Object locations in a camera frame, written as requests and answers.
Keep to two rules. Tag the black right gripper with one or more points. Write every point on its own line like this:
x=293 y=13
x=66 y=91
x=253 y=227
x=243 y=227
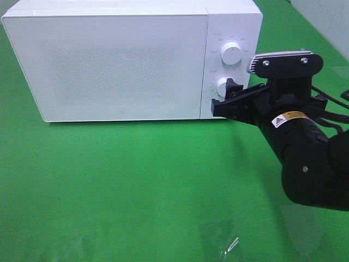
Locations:
x=261 y=105

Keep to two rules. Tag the white microwave knob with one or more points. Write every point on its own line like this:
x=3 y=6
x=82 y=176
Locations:
x=221 y=87
x=231 y=53

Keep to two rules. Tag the white microwave door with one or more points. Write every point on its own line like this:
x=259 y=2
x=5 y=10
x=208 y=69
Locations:
x=112 y=68

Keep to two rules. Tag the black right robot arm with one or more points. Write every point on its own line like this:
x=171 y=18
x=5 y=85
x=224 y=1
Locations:
x=314 y=166

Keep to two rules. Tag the white microwave oven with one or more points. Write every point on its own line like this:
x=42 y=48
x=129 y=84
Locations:
x=238 y=21

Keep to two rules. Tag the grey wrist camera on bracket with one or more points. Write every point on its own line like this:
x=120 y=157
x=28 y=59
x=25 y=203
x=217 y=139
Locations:
x=289 y=78

